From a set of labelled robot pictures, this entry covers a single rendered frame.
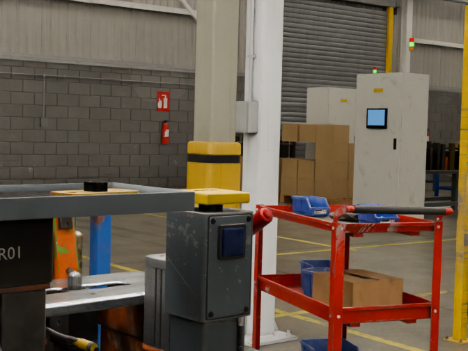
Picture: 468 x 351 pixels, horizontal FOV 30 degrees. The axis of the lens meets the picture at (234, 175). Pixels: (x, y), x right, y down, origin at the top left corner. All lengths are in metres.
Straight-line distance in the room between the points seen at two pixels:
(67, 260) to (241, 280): 0.50
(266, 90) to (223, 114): 3.23
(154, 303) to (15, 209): 0.44
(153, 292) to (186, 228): 0.24
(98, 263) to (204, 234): 2.28
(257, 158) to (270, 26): 0.76
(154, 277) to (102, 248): 2.02
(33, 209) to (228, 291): 0.27
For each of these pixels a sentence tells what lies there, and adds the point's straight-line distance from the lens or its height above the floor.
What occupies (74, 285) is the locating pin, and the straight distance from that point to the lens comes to 1.23.
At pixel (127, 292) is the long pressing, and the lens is 1.19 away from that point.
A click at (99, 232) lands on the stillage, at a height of 0.85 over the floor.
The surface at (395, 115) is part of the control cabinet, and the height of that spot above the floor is 1.46.
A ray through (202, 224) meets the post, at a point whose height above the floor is 1.13.
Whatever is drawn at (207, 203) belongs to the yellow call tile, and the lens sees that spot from 0.88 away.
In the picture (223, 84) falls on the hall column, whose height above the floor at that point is 1.65.
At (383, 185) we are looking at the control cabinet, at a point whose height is 0.56.
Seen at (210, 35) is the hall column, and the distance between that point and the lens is 8.25.
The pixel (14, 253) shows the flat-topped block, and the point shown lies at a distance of 0.76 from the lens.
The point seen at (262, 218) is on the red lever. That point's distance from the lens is 1.00.
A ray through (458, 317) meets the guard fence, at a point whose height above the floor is 0.14.
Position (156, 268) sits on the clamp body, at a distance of 1.12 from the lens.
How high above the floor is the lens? 1.23
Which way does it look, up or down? 3 degrees down
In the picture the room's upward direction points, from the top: 2 degrees clockwise
